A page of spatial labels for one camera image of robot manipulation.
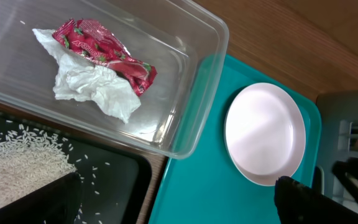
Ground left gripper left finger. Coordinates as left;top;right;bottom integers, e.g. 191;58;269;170
0;172;82;224

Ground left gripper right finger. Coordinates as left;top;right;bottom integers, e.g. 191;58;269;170
274;176;358;224

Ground white rice pile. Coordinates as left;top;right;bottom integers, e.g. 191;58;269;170
0;133;76;208

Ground white pink plate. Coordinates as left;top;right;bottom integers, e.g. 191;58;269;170
224;83;306;186

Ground white napkin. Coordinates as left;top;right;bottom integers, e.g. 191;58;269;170
32;29;141;123

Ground red snack wrapper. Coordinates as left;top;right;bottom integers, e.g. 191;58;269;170
52;19;157;96

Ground grey dishwasher rack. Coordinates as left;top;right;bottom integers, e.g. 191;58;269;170
313;90;358;213

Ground black tray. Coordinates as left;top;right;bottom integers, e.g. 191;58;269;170
0;111;152;223

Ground teal serving tray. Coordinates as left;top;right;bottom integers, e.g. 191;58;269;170
149;55;321;223

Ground clear plastic bin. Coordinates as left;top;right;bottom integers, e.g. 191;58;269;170
0;0;229;159

